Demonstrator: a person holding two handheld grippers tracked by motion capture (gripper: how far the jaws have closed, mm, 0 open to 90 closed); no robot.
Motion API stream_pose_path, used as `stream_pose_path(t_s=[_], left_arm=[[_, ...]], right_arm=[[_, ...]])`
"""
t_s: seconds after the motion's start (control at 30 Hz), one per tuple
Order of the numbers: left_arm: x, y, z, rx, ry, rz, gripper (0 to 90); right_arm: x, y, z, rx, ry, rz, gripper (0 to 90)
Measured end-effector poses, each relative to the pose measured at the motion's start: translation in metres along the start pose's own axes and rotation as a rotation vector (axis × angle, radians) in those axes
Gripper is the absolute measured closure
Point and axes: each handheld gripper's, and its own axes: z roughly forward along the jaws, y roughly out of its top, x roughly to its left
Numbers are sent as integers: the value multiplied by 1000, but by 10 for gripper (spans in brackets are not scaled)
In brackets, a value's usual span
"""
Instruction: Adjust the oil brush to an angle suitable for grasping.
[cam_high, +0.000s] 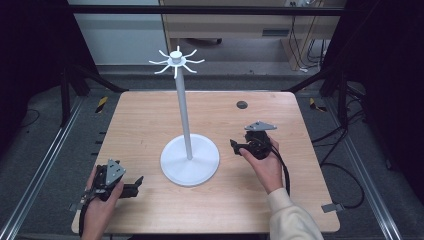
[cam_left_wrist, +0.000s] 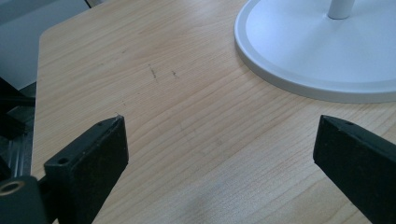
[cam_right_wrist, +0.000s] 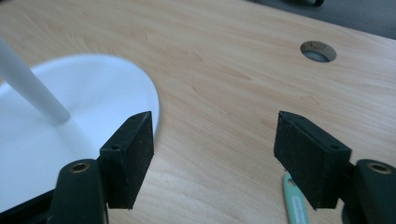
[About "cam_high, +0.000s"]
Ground person's left hand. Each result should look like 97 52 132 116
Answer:
81 165 125 224

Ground black floor cables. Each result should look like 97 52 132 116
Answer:
310 84 368 210

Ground white hook stand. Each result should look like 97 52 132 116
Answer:
148 45 221 188

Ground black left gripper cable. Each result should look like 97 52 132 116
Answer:
78 199 91 238

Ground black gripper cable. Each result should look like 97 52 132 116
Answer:
270 145 292 197
78 199 91 238

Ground black horizontal bar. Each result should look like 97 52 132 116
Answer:
65 4 345 17

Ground black metal stand legs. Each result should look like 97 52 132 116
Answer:
59 63 130 128
285 64 351 128

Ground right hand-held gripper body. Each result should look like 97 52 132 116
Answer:
244 120 278 161

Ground black curtain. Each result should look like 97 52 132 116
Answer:
321 0 424 194
0 0 99 158

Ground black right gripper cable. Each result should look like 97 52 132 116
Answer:
270 145 292 197

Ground thin black floor cable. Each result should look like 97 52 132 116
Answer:
18 108 42 130

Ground aluminium floor rail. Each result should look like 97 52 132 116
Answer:
0 95 85 240
323 95 405 240

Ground grey metal table bracket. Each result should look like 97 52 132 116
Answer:
320 202 345 214

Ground person's right hand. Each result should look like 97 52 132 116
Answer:
238 135 285 195

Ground white cabinet panel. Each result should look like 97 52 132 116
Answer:
67 0 169 66

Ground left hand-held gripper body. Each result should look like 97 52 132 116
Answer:
83 159 135 203

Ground light wooden desk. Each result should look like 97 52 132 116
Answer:
159 0 348 72

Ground yellow black floor tape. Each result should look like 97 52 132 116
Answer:
308 97 328 113
95 95 110 114

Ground hanging desk cables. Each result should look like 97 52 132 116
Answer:
288 1 328 73

